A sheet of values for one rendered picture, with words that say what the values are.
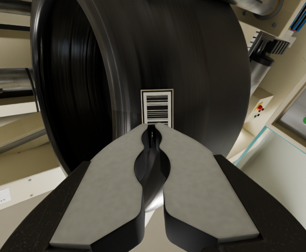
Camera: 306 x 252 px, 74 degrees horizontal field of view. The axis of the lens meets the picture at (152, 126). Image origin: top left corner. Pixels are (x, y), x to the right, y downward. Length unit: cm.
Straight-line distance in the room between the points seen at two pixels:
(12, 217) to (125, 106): 294
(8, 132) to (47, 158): 18
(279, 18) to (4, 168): 96
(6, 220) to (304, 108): 305
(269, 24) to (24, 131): 88
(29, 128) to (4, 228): 226
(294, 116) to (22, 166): 108
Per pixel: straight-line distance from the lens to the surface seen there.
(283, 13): 56
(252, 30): 70
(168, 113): 26
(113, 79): 28
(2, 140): 95
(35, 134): 94
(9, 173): 93
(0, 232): 309
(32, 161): 95
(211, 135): 33
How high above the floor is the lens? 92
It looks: 35 degrees up
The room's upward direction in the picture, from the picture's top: 159 degrees counter-clockwise
